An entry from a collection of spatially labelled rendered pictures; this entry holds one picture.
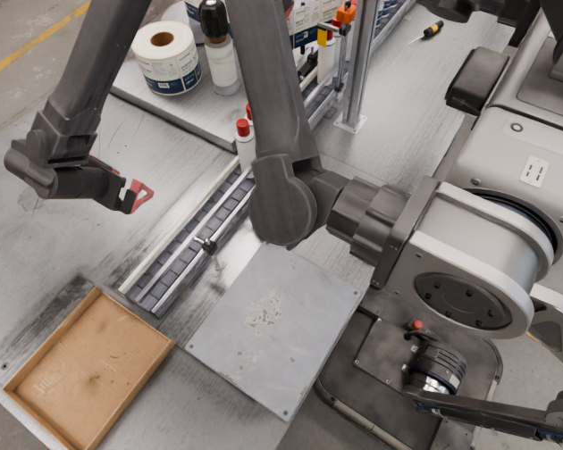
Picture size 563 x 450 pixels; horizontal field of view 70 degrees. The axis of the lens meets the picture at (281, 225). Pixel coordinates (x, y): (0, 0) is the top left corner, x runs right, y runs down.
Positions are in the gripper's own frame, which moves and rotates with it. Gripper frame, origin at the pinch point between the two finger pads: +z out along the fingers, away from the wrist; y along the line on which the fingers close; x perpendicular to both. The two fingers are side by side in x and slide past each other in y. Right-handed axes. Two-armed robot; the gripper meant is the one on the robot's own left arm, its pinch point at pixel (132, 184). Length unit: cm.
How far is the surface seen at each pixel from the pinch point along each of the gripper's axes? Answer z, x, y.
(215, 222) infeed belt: 30.9, 8.7, -4.7
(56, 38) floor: 160, -17, 243
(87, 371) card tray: 4.1, 48.7, -0.7
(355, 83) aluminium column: 58, -42, -18
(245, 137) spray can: 29.5, -16.0, -4.6
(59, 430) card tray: -4, 58, -5
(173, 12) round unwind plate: 73, -47, 69
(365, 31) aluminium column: 43, -53, -19
